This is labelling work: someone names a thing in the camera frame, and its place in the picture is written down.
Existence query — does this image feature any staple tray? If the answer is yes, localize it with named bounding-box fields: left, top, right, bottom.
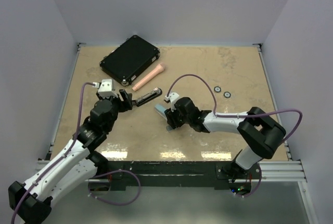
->
left=166, top=125, right=174, bottom=132

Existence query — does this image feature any blue white stapler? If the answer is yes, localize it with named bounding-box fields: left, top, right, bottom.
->
left=155, top=104, right=167, bottom=120

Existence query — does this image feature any black stapler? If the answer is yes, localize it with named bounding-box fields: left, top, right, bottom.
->
left=132, top=87, right=162, bottom=107

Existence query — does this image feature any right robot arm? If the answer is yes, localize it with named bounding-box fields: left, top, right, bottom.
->
left=164, top=94, right=286, bottom=179

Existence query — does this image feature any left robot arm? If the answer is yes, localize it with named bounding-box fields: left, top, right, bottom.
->
left=8, top=89, right=133, bottom=223

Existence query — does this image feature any black hard case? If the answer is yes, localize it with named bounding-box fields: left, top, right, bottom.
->
left=99, top=35, right=160, bottom=86

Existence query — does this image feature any silver round disc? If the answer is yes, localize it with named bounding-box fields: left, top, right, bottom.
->
left=214, top=86, right=222, bottom=93
left=223, top=91, right=231, bottom=98

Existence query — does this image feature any pink cylindrical tube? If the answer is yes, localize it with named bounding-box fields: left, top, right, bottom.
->
left=132, top=63, right=166, bottom=91

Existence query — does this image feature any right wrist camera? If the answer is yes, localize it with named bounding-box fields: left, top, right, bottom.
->
left=164, top=93, right=180, bottom=111

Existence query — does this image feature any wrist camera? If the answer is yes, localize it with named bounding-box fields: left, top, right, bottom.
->
left=164, top=93, right=180, bottom=111
left=97, top=78, right=118, bottom=99

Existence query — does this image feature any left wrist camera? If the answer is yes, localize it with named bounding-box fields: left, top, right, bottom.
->
left=97, top=78, right=118, bottom=99

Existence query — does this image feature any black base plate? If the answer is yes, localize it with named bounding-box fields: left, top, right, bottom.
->
left=89, top=161, right=262, bottom=193

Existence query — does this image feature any aluminium rail frame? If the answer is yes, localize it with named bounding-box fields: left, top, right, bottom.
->
left=43, top=45, right=309, bottom=223

